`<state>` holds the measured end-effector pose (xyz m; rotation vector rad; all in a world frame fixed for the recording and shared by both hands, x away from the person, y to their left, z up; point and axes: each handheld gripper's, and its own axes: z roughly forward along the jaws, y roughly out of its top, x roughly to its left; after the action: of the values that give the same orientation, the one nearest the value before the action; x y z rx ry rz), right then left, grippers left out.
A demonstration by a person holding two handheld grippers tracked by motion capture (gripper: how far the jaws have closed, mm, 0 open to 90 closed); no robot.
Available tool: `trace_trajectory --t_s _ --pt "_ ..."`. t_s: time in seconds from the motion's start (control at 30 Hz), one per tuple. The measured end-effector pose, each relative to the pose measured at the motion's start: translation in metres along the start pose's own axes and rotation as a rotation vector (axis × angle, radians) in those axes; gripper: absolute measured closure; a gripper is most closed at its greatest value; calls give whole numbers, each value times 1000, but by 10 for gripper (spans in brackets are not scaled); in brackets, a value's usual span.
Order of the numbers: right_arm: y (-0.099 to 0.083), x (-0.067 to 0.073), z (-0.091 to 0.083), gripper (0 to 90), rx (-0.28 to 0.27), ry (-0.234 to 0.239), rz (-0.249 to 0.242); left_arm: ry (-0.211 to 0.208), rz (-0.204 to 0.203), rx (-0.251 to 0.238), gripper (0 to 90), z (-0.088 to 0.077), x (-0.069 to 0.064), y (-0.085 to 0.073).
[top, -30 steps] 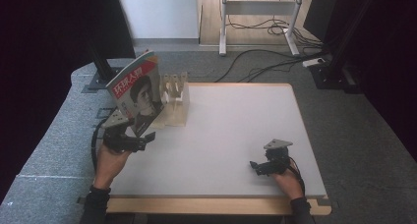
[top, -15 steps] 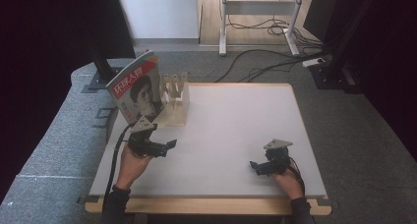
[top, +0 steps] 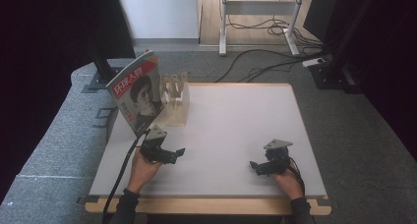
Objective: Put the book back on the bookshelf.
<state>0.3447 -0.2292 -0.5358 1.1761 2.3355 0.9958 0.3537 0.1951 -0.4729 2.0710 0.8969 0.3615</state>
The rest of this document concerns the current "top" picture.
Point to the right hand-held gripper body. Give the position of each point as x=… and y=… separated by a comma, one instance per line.
x=278, y=156

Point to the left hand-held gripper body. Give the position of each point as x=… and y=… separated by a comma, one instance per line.
x=154, y=145

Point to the translucent file rack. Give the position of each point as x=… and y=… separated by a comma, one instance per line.
x=175, y=101

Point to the magazine with portrait cover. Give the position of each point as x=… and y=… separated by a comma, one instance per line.
x=137, y=93

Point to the person's right hand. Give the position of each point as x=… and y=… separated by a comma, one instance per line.
x=290, y=184

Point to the person's left hand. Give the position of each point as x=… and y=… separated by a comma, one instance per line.
x=142, y=173

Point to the light grey table mat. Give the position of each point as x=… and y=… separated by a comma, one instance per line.
x=229, y=119

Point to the white power strip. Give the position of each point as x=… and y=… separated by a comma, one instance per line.
x=313, y=62

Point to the black curtain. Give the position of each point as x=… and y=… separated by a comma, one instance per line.
x=65, y=21

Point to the black stand with base plate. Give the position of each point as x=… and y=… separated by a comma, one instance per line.
x=103, y=70
x=329, y=75

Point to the white metal desk frame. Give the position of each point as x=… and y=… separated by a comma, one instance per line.
x=259, y=8

